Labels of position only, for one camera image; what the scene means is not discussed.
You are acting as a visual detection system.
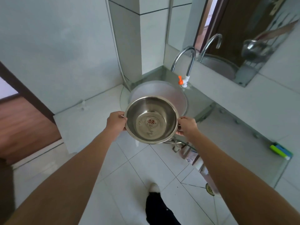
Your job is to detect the person's left hand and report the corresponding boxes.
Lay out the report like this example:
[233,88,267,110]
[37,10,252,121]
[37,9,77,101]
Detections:
[106,111,128,138]

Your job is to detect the person's right hand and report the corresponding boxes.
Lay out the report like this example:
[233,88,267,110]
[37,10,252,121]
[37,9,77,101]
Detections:
[176,116,199,141]

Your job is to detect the stainless steel bowl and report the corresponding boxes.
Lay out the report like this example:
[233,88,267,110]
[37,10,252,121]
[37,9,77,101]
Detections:
[124,96,180,145]

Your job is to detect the frosted glass sink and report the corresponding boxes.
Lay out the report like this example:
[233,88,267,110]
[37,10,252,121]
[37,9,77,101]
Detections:
[127,80,188,118]

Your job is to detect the brass floor drain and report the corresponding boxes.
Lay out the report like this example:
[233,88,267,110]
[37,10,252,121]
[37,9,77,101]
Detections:
[205,183,215,197]

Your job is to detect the person's left forearm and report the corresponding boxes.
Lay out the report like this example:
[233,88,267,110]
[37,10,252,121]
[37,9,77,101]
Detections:
[4,128,118,225]

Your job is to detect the person's right forearm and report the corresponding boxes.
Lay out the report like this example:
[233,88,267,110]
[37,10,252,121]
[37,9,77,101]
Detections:
[187,133,300,225]

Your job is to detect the person's white shoe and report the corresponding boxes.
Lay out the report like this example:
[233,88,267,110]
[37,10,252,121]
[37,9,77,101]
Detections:
[149,182,161,194]

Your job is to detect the person's black trousers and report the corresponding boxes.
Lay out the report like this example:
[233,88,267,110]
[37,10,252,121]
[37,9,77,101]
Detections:
[145,192,182,225]

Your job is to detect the white paper roll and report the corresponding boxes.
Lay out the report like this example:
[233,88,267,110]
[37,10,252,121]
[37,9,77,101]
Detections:
[193,158,205,173]

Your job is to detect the clear glass vanity counter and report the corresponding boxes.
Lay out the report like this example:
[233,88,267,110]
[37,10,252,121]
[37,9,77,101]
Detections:
[119,65,293,188]

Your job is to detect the chrome gooseneck faucet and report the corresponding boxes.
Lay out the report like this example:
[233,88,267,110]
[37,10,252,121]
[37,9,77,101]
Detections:
[170,46,197,88]

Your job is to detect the green and blue sponge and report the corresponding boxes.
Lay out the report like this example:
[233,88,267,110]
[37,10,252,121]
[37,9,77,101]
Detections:
[269,142,293,161]

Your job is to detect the metal counter bracket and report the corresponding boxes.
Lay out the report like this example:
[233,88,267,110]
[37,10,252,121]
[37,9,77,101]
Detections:
[194,103,216,123]

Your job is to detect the dark wooden door frame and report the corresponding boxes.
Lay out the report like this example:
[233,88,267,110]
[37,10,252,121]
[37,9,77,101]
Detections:
[0,61,56,126]

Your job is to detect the wall mirror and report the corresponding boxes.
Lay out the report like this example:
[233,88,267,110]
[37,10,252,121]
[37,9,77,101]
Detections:
[167,0,300,88]

